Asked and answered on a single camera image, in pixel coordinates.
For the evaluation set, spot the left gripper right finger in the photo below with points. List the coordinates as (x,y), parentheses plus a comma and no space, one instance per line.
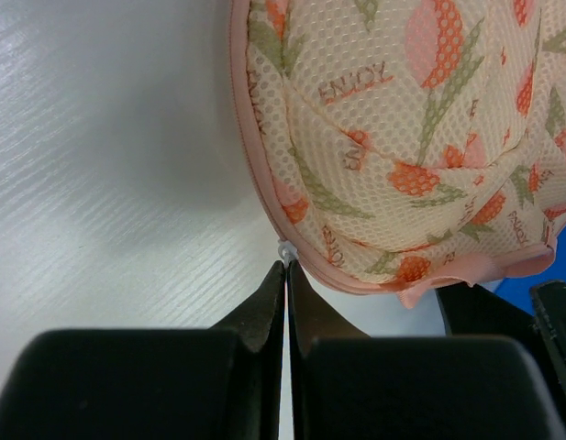
(349,385)

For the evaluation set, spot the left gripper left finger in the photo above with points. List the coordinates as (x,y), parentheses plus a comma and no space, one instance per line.
(222,382)

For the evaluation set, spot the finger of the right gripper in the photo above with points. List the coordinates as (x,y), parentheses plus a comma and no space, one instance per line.
(476,311)

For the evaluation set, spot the white zipper pull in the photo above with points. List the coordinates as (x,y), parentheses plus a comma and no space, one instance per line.
(287,252)

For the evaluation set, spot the floral mesh laundry bag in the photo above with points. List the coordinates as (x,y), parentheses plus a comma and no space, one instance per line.
(403,146)

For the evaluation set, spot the blue plastic bin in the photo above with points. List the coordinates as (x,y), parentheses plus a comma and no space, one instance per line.
(516,291)

